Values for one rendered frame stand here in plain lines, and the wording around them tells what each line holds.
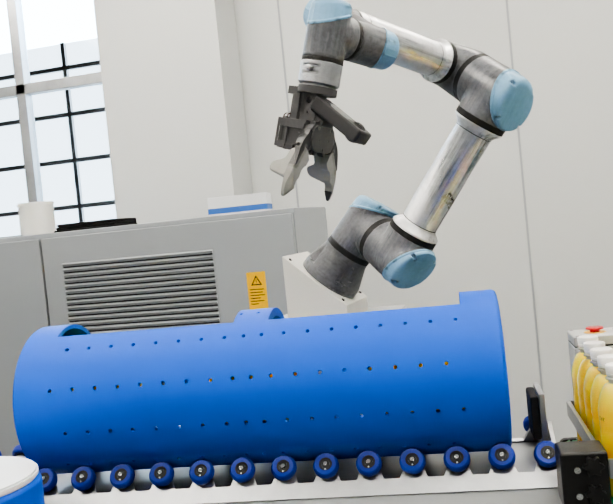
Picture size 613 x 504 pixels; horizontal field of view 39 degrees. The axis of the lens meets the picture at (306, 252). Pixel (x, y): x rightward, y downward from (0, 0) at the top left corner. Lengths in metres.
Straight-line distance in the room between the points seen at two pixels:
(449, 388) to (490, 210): 2.94
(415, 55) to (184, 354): 0.79
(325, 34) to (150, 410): 0.72
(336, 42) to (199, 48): 2.91
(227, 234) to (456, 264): 1.49
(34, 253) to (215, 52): 1.42
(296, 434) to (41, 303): 2.28
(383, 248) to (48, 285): 1.97
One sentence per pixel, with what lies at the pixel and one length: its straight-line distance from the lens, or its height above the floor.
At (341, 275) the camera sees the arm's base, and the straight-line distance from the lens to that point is 2.03.
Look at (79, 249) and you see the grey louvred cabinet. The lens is 3.54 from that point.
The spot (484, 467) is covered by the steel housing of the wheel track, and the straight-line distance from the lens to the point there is 1.58.
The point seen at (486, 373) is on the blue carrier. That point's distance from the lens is 1.44.
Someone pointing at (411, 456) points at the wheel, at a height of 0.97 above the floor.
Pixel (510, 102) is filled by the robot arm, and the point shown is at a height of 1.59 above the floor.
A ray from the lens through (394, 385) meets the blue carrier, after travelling 1.45.
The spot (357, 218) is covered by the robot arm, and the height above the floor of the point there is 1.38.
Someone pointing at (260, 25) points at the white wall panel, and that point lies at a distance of 4.65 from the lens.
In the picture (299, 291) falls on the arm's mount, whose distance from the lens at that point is 2.03.
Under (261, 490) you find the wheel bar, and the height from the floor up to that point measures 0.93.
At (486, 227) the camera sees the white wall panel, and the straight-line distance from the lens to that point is 4.34.
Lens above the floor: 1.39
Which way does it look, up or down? 2 degrees down
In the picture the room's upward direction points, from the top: 6 degrees counter-clockwise
